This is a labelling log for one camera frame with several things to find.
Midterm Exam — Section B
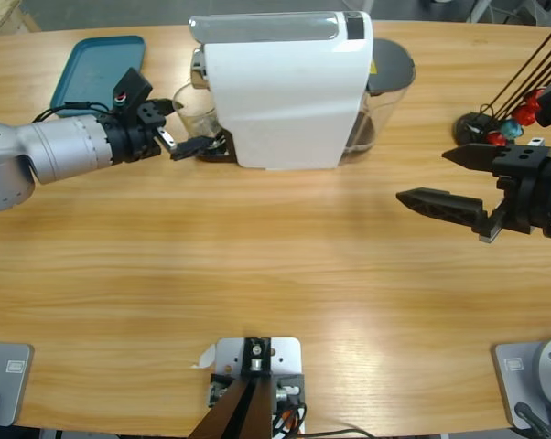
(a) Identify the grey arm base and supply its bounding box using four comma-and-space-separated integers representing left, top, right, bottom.
0, 341, 35, 427
492, 337, 551, 431

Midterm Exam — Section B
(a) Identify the thin black cable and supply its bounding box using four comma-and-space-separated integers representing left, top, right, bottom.
271, 401, 373, 439

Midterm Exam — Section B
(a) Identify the clear drinking glass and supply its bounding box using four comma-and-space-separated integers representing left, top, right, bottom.
172, 84, 222, 150

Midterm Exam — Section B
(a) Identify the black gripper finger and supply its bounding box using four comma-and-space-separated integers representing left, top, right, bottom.
395, 187, 492, 237
169, 135, 221, 161
154, 98, 185, 115
441, 143, 510, 174

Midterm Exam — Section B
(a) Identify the black capsule holder with rods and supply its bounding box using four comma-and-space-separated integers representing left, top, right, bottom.
452, 29, 551, 152

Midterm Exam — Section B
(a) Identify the thick black base cable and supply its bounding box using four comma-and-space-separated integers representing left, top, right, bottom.
514, 401, 551, 439

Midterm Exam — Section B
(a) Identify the blue foil coffee capsule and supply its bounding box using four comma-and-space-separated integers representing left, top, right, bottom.
499, 118, 526, 141

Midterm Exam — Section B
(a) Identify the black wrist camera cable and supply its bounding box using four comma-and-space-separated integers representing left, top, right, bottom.
32, 100, 116, 124

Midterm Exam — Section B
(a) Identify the grey metal chair frame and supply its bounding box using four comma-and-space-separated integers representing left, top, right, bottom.
421, 0, 551, 27

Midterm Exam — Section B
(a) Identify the black post with brackets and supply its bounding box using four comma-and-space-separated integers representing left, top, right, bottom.
186, 337, 307, 439

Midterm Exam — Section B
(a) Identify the red orange wire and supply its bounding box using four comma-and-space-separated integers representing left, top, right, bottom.
275, 406, 304, 435

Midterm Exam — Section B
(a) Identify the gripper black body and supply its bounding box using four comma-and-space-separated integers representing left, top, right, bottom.
95, 100, 177, 165
479, 136, 551, 243

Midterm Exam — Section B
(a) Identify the white paper scrap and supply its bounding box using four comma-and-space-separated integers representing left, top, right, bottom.
190, 345, 217, 369

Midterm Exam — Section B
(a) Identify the white capsule coffee machine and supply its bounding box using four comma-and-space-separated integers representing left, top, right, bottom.
187, 9, 375, 171

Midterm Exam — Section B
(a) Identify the teal plastic tray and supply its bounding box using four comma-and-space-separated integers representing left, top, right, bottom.
49, 35, 147, 119

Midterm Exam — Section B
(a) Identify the wooden pallet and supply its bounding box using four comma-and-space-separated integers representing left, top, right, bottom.
0, 0, 41, 38

